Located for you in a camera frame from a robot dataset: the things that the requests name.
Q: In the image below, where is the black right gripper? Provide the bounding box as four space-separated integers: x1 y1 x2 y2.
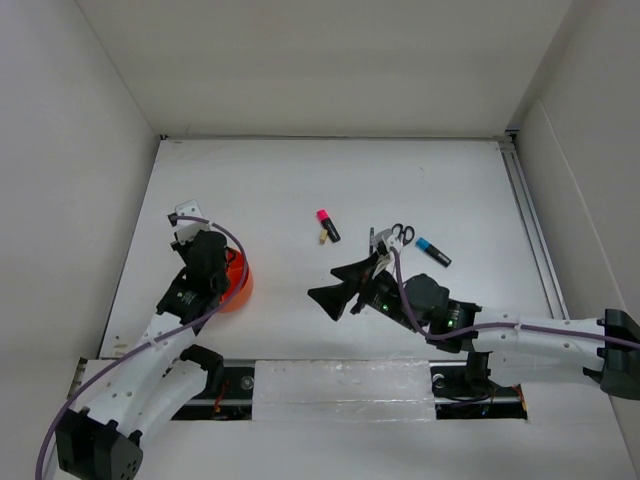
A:
307 251 422 333

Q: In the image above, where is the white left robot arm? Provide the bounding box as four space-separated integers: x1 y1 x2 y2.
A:
55 230 235 479

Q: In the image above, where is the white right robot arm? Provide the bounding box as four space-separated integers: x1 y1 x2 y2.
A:
307 252 639 400

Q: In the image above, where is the orange round divided container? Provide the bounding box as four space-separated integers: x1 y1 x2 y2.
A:
220 248 254 314

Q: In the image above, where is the pink black highlighter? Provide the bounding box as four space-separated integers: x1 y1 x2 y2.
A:
316 209 341 243

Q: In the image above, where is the blue black highlighter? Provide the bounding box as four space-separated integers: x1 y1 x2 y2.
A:
415 237 452 268

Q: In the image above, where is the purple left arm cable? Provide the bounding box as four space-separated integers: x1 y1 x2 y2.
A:
38 215 250 480

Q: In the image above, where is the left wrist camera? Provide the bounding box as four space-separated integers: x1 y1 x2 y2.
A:
168 200 210 245

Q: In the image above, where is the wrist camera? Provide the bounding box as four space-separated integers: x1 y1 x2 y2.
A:
373 229 402 276
168 200 210 245

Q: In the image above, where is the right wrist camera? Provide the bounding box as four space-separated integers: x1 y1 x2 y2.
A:
373 229 402 276

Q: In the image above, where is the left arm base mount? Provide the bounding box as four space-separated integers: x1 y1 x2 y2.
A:
172 363 255 421

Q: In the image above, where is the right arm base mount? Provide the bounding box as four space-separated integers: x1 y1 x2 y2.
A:
431 364 528 420

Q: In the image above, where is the aluminium rail right side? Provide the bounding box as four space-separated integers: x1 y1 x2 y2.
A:
497 130 569 319

